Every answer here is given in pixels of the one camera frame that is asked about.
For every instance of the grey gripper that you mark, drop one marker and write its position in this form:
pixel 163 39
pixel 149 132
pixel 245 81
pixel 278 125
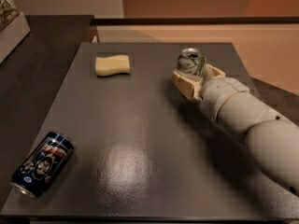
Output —
pixel 220 90

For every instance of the silver green 7up can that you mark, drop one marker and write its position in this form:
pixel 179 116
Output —
pixel 192 61

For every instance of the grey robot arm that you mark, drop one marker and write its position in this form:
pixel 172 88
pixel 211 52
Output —
pixel 271 140

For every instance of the blue Pepsi can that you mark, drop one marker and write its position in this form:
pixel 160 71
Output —
pixel 41 167

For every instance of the yellow sponge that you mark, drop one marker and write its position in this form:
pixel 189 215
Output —
pixel 112 65

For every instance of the dark side table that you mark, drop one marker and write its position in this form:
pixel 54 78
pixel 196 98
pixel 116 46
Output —
pixel 29 80

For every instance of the white box with items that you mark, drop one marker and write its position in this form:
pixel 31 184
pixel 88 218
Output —
pixel 13 27

